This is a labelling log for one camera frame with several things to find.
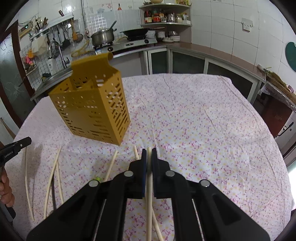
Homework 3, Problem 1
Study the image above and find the black wok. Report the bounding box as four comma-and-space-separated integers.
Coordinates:
121, 28, 149, 41

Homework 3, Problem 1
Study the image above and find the steel sink faucet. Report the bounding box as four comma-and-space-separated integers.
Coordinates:
47, 41, 70, 69

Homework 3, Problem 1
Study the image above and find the wooden chopstick beside gripper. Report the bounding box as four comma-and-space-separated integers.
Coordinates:
145, 147, 164, 240

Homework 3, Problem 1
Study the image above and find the person left hand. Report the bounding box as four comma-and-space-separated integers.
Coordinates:
0, 170, 15, 207

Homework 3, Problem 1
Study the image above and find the gold plastic utensil holder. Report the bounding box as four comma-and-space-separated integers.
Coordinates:
49, 53, 130, 146

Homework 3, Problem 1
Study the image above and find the steel cooking pot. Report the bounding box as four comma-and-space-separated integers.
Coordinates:
91, 21, 117, 48

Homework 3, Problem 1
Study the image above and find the corner wall shelf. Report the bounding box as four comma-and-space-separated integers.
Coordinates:
138, 1, 192, 43

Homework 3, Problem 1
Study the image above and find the wall power socket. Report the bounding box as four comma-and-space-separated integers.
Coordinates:
241, 18, 253, 32

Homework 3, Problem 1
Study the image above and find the dark red door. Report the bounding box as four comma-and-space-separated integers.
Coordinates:
1, 22, 35, 128

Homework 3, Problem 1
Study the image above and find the kitchen counter with cabinets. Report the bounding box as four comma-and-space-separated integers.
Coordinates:
30, 41, 266, 105

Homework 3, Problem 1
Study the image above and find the floral pink tablecloth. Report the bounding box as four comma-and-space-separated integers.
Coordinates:
6, 74, 293, 240

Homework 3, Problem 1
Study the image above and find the gas stove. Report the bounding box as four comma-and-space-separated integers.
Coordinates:
94, 38, 158, 55

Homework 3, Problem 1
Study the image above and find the short wooden chopstick tip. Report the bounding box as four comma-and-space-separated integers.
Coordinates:
104, 150, 118, 182

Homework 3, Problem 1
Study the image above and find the hanging utensil rack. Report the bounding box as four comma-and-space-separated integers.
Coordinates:
30, 14, 74, 54

